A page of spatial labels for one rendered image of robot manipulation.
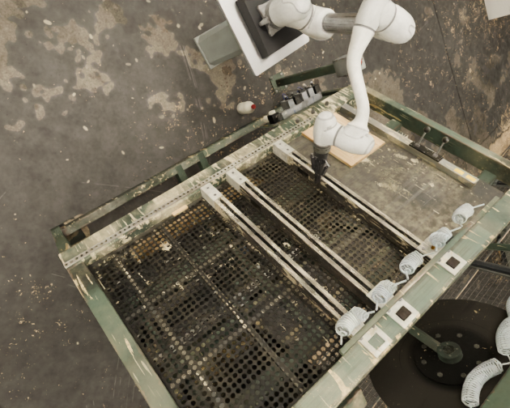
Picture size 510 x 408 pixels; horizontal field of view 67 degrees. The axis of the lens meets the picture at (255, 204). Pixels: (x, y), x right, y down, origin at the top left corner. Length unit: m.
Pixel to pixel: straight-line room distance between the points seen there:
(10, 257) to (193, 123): 1.55
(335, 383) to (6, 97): 2.41
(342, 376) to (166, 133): 2.12
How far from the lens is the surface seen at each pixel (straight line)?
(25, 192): 2.85
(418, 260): 1.74
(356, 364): 1.59
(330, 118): 1.81
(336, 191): 2.08
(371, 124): 2.58
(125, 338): 1.74
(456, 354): 2.15
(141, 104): 2.96
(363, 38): 1.89
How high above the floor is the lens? 2.83
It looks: 58 degrees down
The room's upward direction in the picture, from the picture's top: 103 degrees clockwise
